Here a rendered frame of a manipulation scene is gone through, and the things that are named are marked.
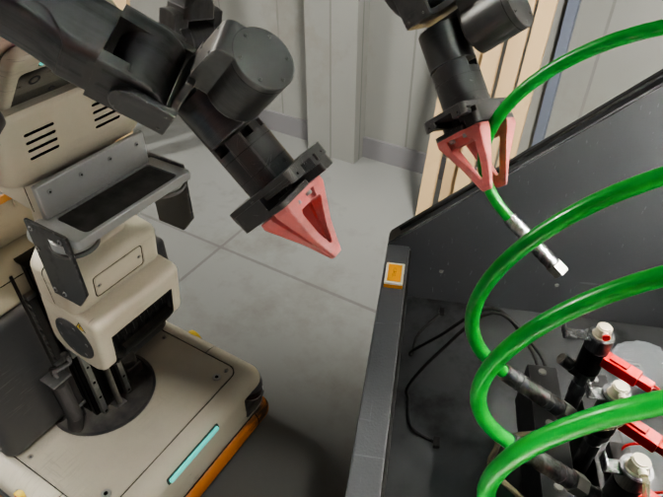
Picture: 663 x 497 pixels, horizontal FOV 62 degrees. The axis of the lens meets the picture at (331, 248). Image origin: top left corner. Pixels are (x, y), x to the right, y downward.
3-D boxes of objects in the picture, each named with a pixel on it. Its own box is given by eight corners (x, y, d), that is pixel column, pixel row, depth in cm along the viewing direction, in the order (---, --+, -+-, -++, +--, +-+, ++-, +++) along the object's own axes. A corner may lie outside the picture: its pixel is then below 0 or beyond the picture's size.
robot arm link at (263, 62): (136, 35, 52) (102, 105, 48) (179, -50, 43) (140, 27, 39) (247, 101, 57) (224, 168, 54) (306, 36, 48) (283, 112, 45)
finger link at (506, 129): (536, 175, 66) (510, 101, 66) (500, 182, 61) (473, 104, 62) (490, 191, 71) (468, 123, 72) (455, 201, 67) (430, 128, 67)
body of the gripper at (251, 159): (299, 186, 49) (243, 120, 47) (239, 230, 56) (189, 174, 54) (331, 154, 53) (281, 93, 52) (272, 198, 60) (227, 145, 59)
